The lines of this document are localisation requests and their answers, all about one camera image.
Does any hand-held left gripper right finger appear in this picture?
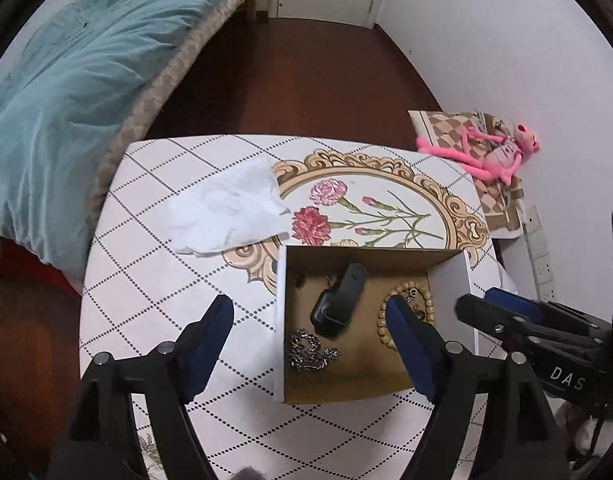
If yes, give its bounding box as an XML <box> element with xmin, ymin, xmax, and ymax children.
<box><xmin>383</xmin><ymin>295</ymin><xmax>572</xmax><ymax>480</ymax></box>

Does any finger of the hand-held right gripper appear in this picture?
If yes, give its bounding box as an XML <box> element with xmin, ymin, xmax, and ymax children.
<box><xmin>455</xmin><ymin>294</ymin><xmax>542</xmax><ymax>348</ymax></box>
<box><xmin>485</xmin><ymin>287</ymin><xmax>612</xmax><ymax>333</ymax></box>

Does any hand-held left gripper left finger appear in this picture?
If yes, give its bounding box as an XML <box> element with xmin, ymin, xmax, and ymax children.
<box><xmin>45</xmin><ymin>294</ymin><xmax>234</xmax><ymax>480</ymax></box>

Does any wooden bead bracelet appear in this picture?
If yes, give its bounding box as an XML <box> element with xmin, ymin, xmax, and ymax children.
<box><xmin>377</xmin><ymin>282</ymin><xmax>434</xmax><ymax>351</ymax></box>

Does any silver charm bracelet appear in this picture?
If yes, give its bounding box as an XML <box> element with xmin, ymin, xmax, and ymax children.
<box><xmin>403</xmin><ymin>287</ymin><xmax>423</xmax><ymax>321</ymax></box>

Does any black wristband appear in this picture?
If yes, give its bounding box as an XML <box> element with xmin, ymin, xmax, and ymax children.
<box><xmin>309</xmin><ymin>261</ymin><xmax>369</xmax><ymax>337</ymax></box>

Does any white cardboard box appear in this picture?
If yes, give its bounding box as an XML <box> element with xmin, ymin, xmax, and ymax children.
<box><xmin>274</xmin><ymin>245</ymin><xmax>479</xmax><ymax>406</ymax></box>

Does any thick silver chain bracelet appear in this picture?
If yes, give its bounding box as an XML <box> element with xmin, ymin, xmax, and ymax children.
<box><xmin>288</xmin><ymin>328</ymin><xmax>341</xmax><ymax>372</ymax></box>

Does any white power strip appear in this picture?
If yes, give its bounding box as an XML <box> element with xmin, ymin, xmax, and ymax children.
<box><xmin>523</xmin><ymin>205</ymin><xmax>558</xmax><ymax>301</ymax></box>

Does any brown checkered mat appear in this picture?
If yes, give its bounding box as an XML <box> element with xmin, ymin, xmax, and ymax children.
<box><xmin>409</xmin><ymin>109</ymin><xmax>524</xmax><ymax>235</ymax></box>

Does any crumpled white tissue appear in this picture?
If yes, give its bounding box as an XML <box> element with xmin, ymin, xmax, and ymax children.
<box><xmin>167</xmin><ymin>155</ymin><xmax>293</xmax><ymax>256</ymax></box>

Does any pink plush toy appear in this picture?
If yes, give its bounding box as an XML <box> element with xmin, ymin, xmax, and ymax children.
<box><xmin>416</xmin><ymin>121</ymin><xmax>541</xmax><ymax>186</ymax></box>

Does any red bed sheet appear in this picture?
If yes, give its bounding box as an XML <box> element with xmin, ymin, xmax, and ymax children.
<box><xmin>0</xmin><ymin>237</ymin><xmax>82</xmax><ymax>301</ymax></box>

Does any light blue duvet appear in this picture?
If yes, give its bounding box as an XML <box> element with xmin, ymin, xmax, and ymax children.
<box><xmin>0</xmin><ymin>0</ymin><xmax>264</xmax><ymax>281</ymax></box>

